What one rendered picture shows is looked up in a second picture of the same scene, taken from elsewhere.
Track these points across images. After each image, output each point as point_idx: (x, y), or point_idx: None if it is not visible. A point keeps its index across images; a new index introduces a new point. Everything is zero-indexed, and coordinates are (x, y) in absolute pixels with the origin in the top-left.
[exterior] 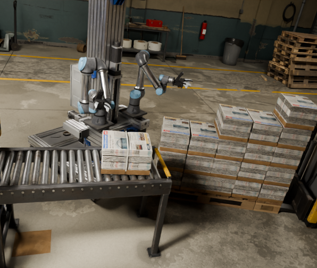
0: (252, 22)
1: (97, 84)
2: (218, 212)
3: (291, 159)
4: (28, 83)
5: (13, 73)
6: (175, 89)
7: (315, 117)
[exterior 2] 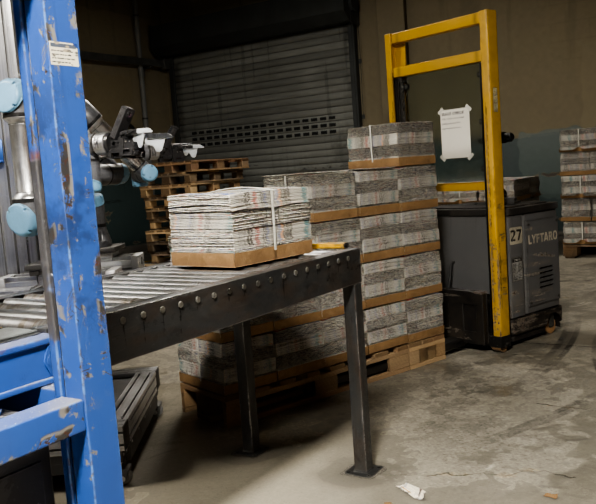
0: None
1: (11, 180)
2: (370, 393)
3: (427, 229)
4: None
5: None
6: None
7: (429, 138)
